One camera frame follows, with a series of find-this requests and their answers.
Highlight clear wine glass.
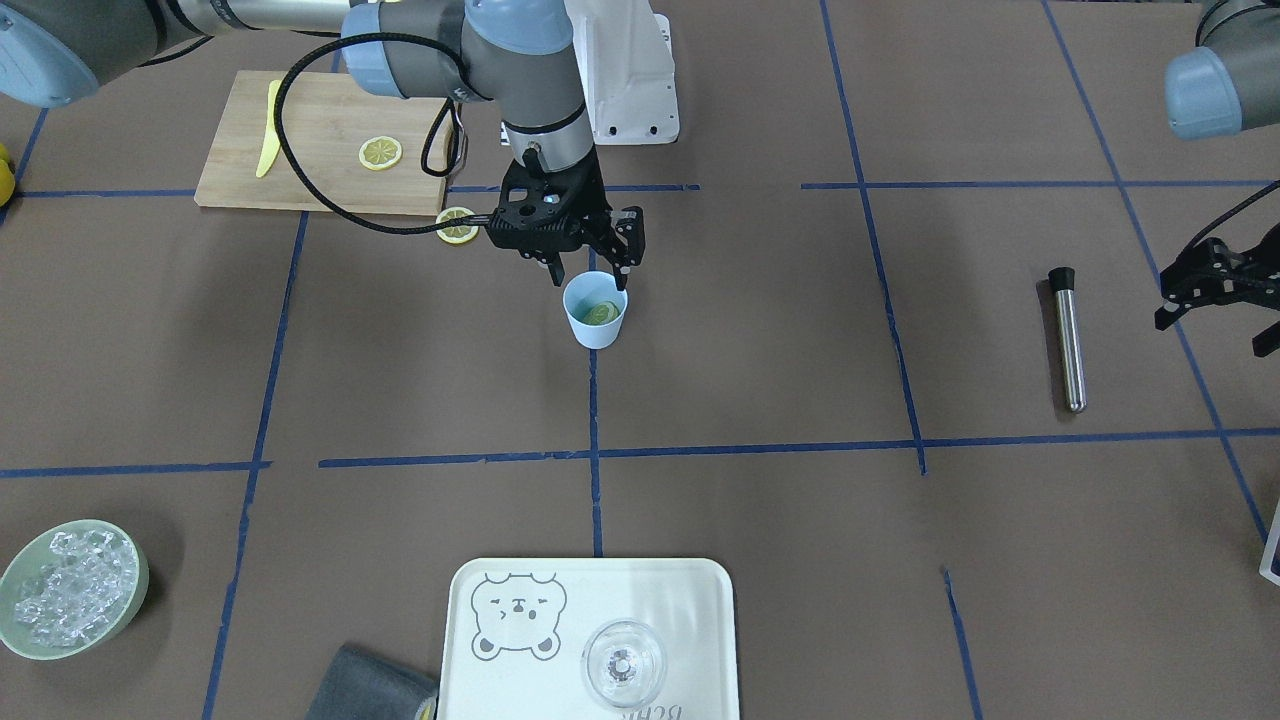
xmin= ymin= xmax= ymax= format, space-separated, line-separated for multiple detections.
xmin=581 ymin=619 xmax=667 ymax=711

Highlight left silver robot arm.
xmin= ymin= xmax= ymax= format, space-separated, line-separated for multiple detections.
xmin=1155 ymin=1 xmax=1279 ymax=331

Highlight light blue plastic cup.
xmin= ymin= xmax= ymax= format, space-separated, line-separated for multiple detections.
xmin=562 ymin=272 xmax=628 ymax=350

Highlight green bowl with ice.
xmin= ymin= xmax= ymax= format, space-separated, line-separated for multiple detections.
xmin=1 ymin=519 xmax=150 ymax=661

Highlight yellow plastic knife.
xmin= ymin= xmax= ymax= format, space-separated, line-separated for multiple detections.
xmin=255 ymin=78 xmax=282 ymax=179

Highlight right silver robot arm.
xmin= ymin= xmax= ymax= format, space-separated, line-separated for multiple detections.
xmin=1 ymin=1 xmax=645 ymax=290

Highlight grey folded cloth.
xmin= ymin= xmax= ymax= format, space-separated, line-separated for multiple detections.
xmin=305 ymin=644 xmax=439 ymax=719

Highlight cream serving tray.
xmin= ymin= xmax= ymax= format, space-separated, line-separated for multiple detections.
xmin=435 ymin=559 xmax=741 ymax=719

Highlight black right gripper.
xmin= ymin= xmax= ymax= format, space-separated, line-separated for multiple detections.
xmin=486 ymin=149 xmax=646 ymax=292

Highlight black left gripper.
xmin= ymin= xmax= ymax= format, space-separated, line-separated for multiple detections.
xmin=1155 ymin=225 xmax=1280 ymax=357

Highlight steel muddler with black cap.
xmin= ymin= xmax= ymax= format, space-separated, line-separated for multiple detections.
xmin=1047 ymin=266 xmax=1088 ymax=414

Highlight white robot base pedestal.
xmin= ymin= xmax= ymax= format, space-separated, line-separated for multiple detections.
xmin=564 ymin=1 xmax=681 ymax=146

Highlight bamboo cutting board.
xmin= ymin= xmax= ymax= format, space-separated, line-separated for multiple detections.
xmin=195 ymin=70 xmax=447 ymax=219

